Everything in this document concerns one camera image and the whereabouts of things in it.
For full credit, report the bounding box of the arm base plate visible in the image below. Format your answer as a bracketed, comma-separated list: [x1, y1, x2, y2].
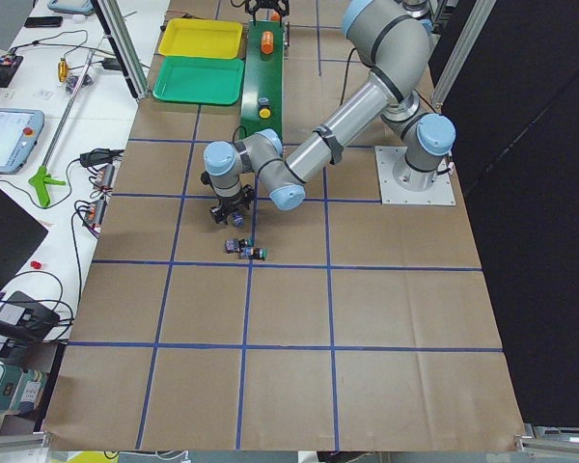
[374, 146, 456, 206]

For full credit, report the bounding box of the green conveyor belt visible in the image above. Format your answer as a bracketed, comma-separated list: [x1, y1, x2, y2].
[240, 19, 285, 139]

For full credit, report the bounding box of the metal rod with green handle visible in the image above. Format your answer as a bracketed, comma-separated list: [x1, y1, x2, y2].
[28, 50, 95, 208]

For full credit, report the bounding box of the aluminium frame post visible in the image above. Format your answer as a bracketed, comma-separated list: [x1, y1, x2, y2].
[92, 0, 150, 100]

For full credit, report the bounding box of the black power adapter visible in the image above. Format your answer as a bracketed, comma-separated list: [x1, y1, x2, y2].
[101, 58, 122, 70]

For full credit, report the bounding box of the teach pendant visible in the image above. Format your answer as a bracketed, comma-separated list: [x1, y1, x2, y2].
[0, 108, 44, 175]

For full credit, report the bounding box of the orange 4680 cylinder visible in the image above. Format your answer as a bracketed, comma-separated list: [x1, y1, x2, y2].
[261, 31, 274, 55]

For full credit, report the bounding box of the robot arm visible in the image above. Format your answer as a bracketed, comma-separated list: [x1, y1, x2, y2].
[230, 0, 430, 19]
[201, 1, 456, 223]

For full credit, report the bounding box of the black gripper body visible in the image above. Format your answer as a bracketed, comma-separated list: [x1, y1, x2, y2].
[244, 0, 290, 19]
[209, 185, 256, 225]

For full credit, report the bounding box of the yellow push button switch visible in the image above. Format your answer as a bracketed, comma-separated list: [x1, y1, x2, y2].
[257, 96, 272, 120]

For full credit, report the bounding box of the black smartphone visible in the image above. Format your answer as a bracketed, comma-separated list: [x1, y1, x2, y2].
[24, 15, 63, 28]

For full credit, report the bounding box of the green push button switch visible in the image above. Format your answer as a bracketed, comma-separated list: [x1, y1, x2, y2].
[238, 247, 267, 260]

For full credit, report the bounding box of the green plastic tray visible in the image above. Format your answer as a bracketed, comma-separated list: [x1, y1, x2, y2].
[152, 56, 244, 106]

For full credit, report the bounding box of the yellow plastic tray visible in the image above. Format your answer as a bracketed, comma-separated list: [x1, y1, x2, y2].
[158, 18, 243, 59]

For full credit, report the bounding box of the black monitor corner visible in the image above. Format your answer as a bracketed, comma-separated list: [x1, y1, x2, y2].
[0, 189, 48, 290]

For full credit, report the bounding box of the black box device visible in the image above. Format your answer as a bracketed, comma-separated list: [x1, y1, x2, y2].
[0, 291, 60, 342]

